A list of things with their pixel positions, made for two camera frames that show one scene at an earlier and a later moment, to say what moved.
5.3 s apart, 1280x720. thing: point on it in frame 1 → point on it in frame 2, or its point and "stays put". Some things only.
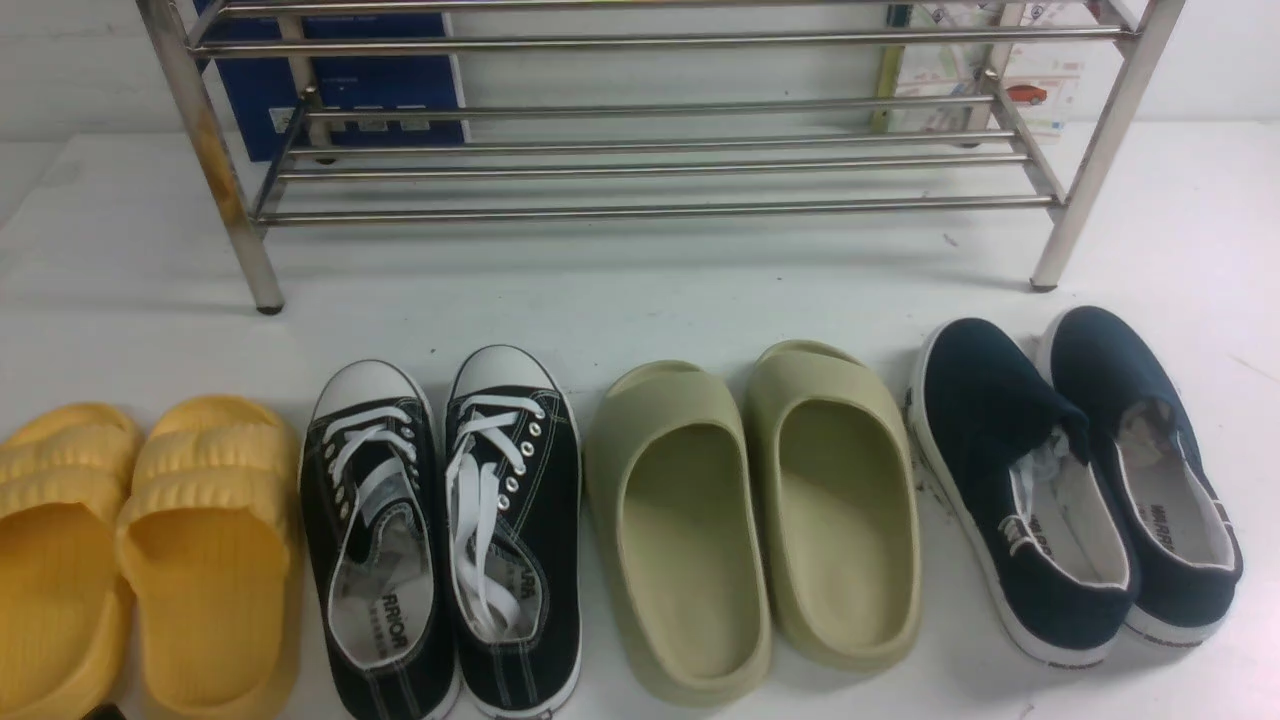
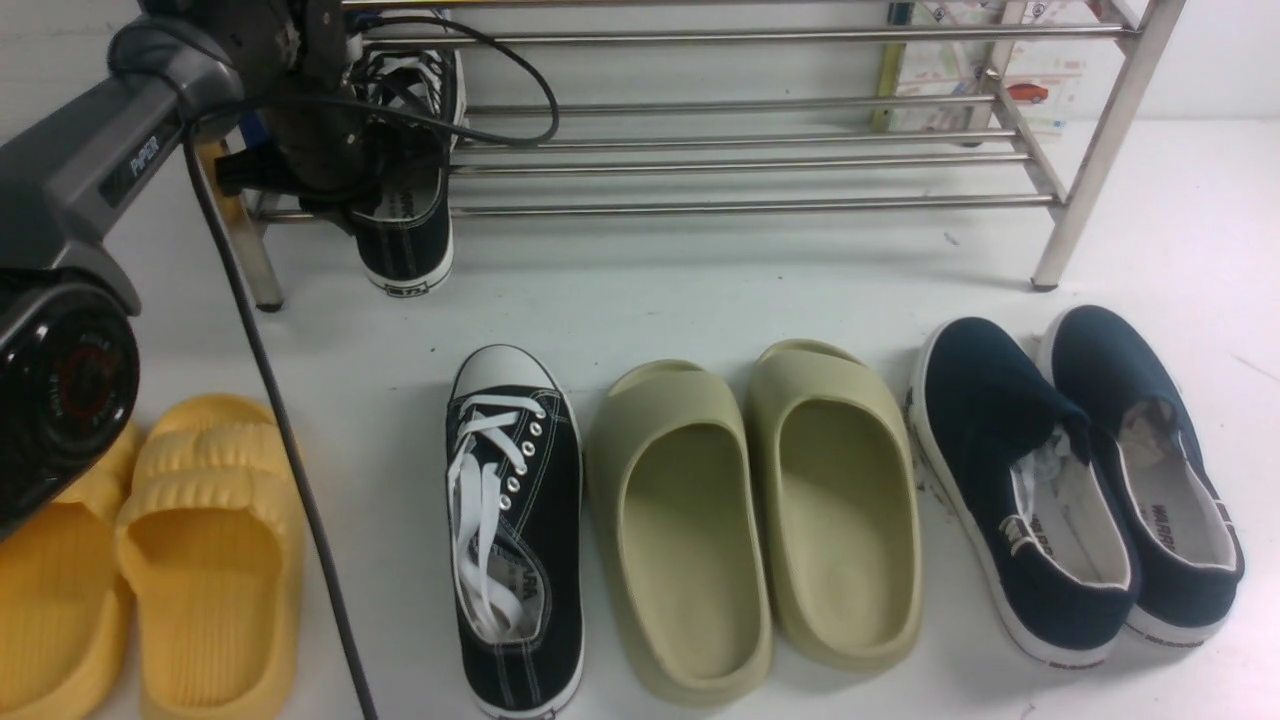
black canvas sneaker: (514, 521) stays put
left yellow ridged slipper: (68, 480) stays put
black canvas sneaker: (376, 527) → (416, 102)
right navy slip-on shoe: (1129, 401) stays put
